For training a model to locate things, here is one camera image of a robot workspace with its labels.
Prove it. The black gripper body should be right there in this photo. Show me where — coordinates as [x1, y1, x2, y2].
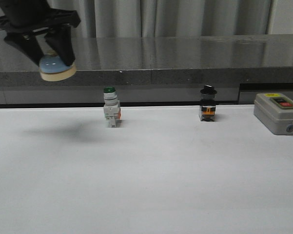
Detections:
[0, 0, 81, 37]

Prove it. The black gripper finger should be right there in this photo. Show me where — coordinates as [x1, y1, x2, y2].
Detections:
[44, 25, 75, 66]
[4, 33, 43, 66]

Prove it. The blue and cream call bell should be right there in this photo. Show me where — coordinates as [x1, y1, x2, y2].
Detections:
[39, 50, 77, 82]

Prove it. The grey curtain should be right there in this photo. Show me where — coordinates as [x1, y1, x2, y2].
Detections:
[0, 0, 293, 39]

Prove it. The grey granite counter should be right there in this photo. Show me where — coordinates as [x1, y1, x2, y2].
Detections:
[0, 35, 293, 107]

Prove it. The green pushbutton switch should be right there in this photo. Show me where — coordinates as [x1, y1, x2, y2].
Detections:
[103, 87, 121, 127]

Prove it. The black rotary selector switch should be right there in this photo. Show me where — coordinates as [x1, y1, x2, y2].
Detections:
[199, 85, 217, 121]

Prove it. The grey on-off switch box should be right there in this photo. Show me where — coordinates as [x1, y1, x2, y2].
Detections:
[254, 93, 293, 135]

